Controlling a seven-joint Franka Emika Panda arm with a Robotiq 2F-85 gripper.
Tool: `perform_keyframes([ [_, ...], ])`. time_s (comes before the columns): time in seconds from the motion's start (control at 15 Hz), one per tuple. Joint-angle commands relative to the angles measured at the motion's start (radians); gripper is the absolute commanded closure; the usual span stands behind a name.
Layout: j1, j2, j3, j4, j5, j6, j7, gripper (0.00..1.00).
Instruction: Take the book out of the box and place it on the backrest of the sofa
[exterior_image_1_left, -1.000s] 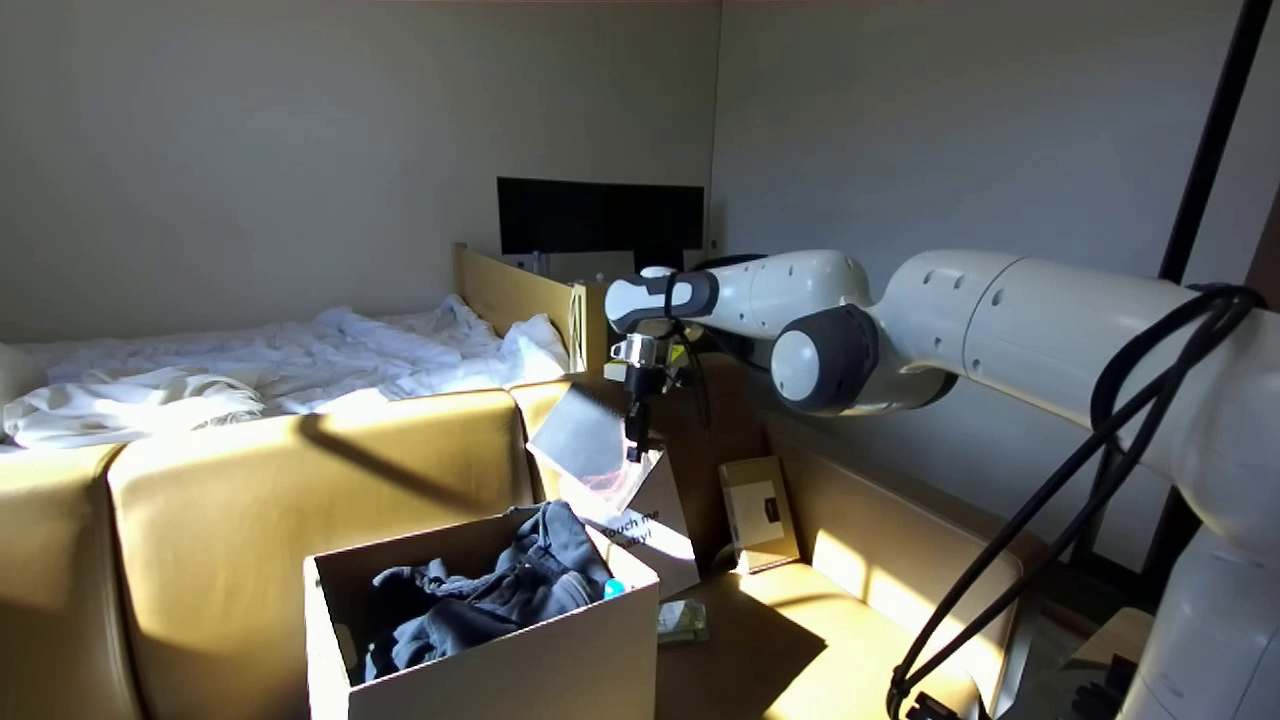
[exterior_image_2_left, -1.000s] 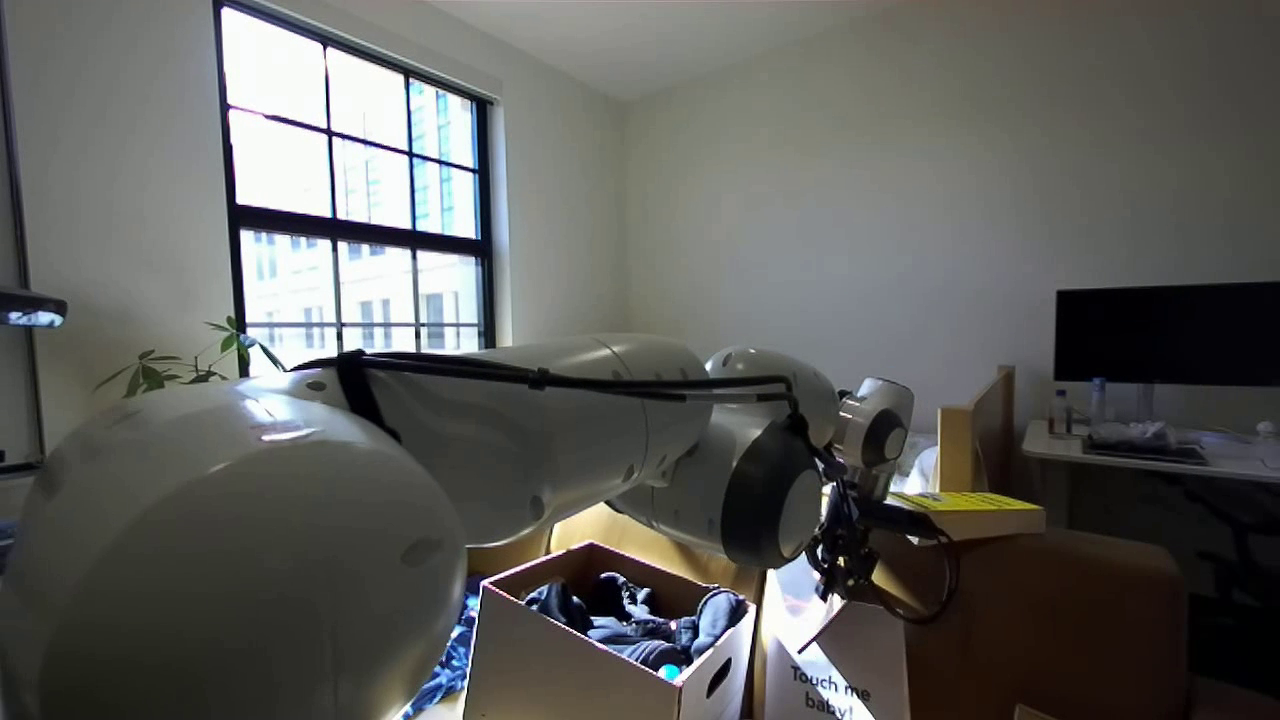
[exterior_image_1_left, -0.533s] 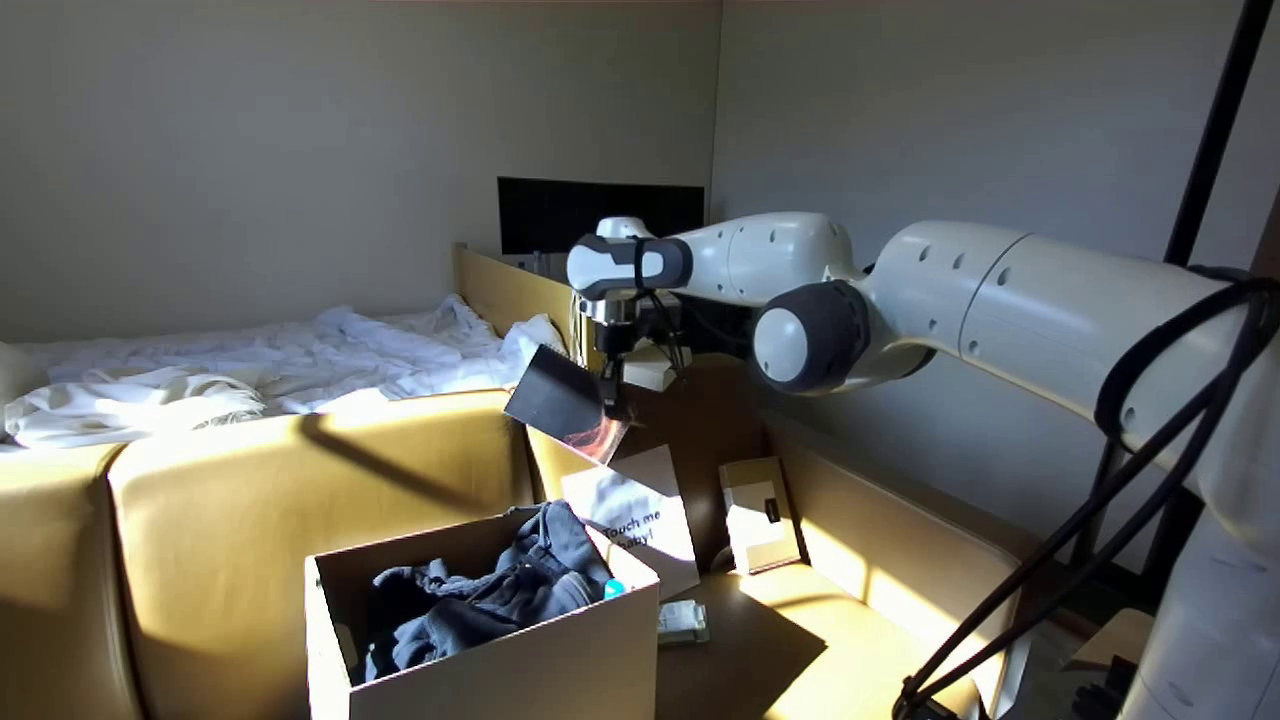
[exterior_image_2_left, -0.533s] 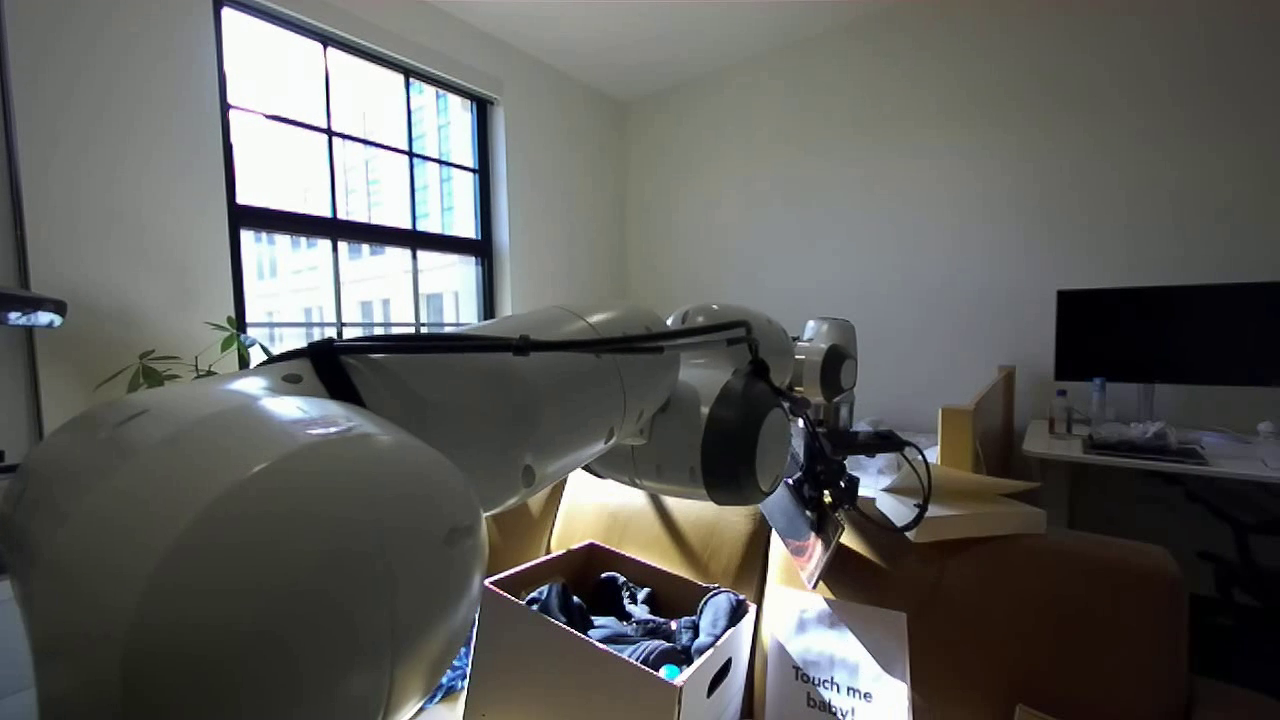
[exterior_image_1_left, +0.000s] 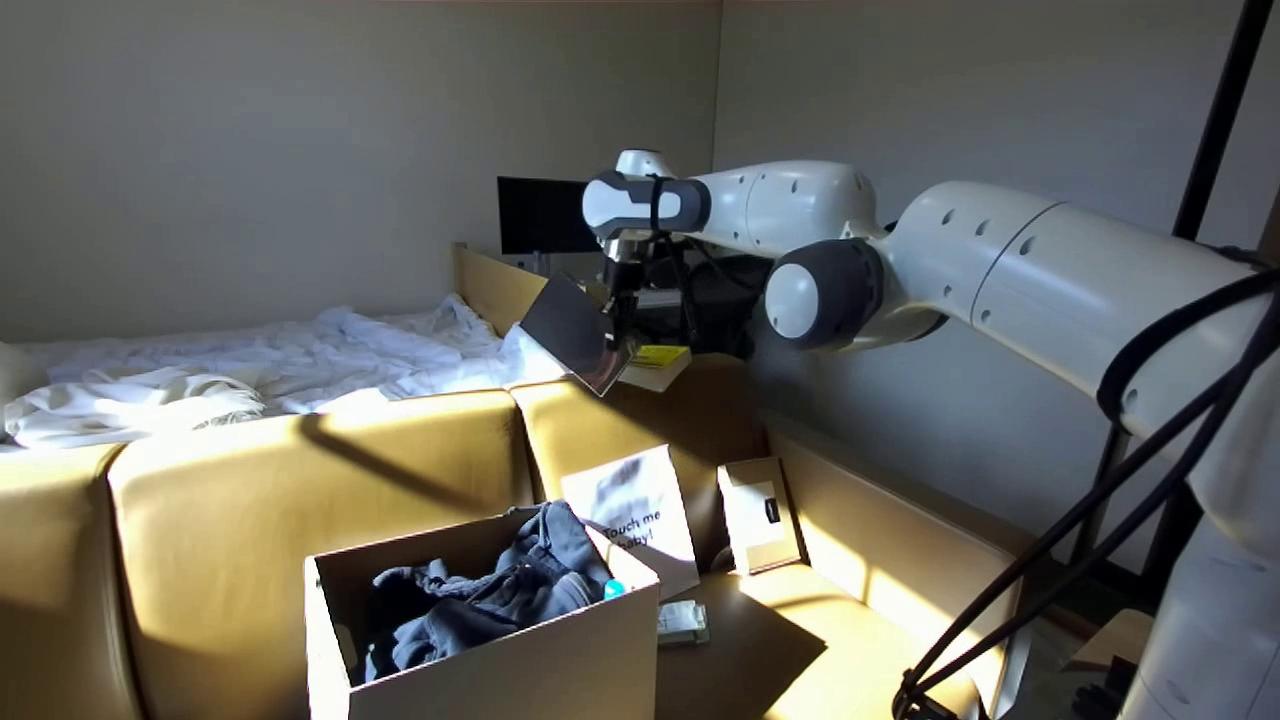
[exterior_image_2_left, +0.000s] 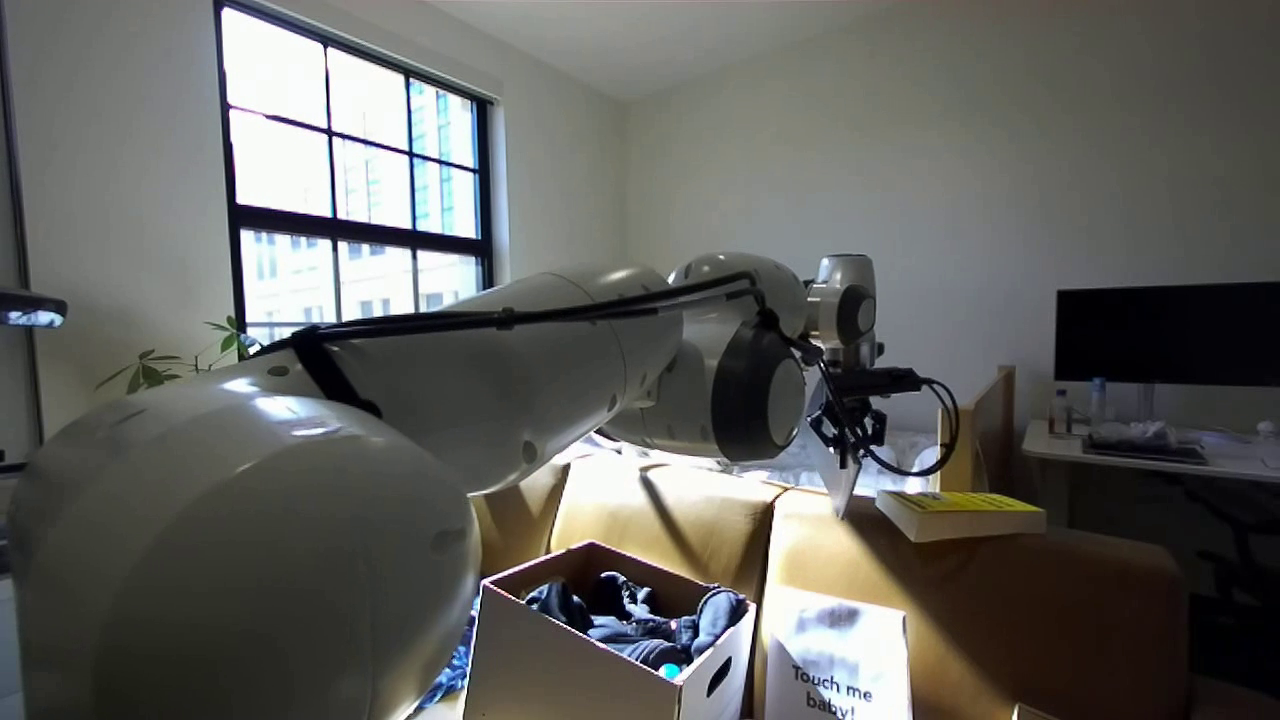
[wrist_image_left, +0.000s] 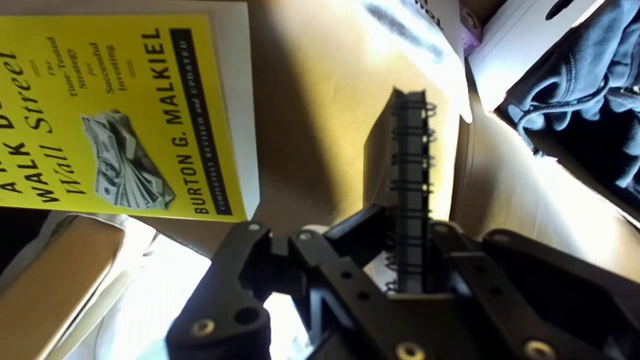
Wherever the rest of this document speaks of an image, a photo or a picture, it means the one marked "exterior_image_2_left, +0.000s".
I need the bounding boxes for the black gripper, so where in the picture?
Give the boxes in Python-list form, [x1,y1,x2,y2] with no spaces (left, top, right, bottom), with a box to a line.
[809,391,893,471]

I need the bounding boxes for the yellow cover book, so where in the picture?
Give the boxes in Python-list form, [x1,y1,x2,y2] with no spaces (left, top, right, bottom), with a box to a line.
[874,486,1051,546]

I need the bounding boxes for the brown cardboard box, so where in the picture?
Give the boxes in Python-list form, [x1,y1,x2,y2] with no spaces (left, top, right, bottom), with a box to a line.
[452,447,1196,720]

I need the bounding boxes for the white cardboard box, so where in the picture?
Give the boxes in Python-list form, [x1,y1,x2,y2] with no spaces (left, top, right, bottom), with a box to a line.
[464,537,762,720]

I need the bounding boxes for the wooden bed end board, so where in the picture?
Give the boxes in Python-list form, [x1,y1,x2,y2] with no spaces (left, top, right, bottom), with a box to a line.
[938,362,1022,496]

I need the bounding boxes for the dark blue-grey clothes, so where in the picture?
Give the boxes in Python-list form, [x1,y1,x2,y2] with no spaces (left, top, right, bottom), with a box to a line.
[517,566,752,672]

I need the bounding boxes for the dark keyboard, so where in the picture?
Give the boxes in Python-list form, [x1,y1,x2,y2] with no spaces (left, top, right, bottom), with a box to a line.
[1082,429,1211,467]

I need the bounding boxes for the black monitor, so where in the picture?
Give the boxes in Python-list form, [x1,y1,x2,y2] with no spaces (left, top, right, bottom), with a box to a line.
[1051,278,1280,391]

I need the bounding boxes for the white desk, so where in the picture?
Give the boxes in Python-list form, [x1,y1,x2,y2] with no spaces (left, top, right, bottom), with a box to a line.
[1022,414,1280,486]

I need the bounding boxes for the black framed window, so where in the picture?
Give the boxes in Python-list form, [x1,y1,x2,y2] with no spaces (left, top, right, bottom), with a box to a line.
[212,0,496,346]

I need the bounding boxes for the green houseplant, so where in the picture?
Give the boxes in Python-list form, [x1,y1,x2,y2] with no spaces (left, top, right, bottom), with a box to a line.
[93,313,259,400]

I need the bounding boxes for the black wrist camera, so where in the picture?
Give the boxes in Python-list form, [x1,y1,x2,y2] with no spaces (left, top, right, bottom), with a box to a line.
[816,362,929,400]

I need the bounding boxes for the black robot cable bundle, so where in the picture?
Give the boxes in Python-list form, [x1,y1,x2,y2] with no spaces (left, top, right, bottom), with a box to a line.
[251,272,963,481]

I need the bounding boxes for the grey camera on stand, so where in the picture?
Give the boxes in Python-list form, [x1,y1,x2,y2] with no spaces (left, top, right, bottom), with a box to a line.
[0,287,74,335]

